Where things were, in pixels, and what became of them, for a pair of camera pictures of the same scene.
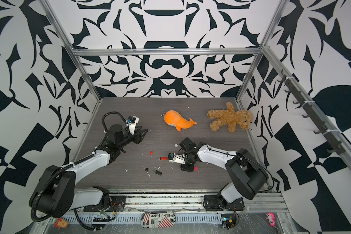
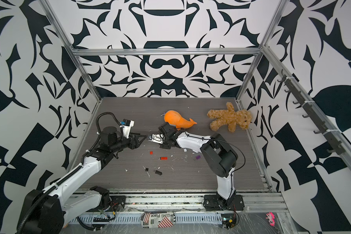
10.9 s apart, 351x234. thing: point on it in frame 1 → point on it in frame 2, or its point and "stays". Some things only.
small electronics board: (228, 221) stays
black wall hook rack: (335, 145) stays
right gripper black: (187, 168) → (164, 146)
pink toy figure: (271, 218) stays
